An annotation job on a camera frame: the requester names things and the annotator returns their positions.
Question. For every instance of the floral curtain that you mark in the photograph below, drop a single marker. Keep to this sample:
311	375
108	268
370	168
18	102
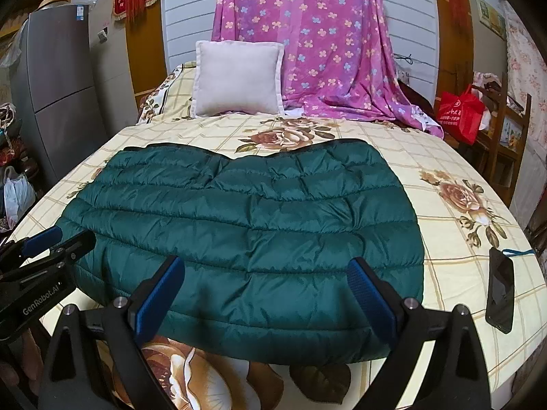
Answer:
527	94

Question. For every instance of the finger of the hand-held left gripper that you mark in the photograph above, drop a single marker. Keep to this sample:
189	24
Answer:
42	241
77	245

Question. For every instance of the grey refrigerator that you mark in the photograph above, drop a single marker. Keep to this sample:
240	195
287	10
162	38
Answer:
55	89

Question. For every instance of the white plastic bag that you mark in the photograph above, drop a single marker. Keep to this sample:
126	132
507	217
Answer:
19	196

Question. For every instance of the pile of colourful bags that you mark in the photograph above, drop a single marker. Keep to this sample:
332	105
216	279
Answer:
9	136

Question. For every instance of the green down jacket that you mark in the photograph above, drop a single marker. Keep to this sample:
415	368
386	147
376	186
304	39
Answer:
256	230

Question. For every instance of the red shopping bag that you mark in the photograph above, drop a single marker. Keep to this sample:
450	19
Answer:
461	113

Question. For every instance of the wall poster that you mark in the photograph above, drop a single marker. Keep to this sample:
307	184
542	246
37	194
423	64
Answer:
492	16

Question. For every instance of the wooden shelf rack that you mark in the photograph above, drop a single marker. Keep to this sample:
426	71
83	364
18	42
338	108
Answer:
500	145

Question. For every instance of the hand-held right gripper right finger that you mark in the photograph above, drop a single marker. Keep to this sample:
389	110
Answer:
369	303

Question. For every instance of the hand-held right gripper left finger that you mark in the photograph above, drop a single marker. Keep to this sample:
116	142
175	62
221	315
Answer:
160	297

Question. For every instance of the pink floral blanket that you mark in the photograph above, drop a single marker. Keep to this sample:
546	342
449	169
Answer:
316	42

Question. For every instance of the black smartphone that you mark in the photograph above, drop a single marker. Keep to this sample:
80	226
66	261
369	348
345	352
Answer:
501	290

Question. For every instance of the white square pillow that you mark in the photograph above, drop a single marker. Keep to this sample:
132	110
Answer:
237	79

